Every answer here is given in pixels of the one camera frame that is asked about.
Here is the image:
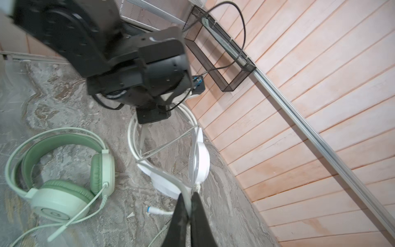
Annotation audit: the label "white headphones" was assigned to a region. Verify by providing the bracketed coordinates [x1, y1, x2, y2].
[127, 104, 210, 199]

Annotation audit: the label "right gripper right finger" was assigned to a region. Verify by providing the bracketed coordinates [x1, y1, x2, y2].
[190, 192, 218, 247]

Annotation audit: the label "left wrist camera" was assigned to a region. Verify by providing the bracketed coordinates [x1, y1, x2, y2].
[189, 76, 206, 98]

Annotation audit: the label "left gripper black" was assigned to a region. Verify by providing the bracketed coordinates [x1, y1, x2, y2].
[86, 26, 193, 125]

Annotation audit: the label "aluminium frame bar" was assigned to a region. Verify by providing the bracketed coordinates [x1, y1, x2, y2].
[253, 68, 395, 237]

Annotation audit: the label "black mesh basket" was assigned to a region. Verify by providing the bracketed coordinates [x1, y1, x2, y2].
[183, 5, 256, 92]

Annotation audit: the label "white wire mesh shelf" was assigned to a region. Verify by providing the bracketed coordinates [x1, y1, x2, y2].
[115, 0, 207, 31]

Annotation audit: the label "green headphones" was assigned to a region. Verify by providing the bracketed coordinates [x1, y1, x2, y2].
[5, 127, 115, 223]

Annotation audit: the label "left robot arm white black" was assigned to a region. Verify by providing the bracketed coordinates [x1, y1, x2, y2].
[1, 0, 194, 124]

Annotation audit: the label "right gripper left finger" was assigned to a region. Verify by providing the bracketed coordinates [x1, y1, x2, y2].
[161, 194, 188, 247]

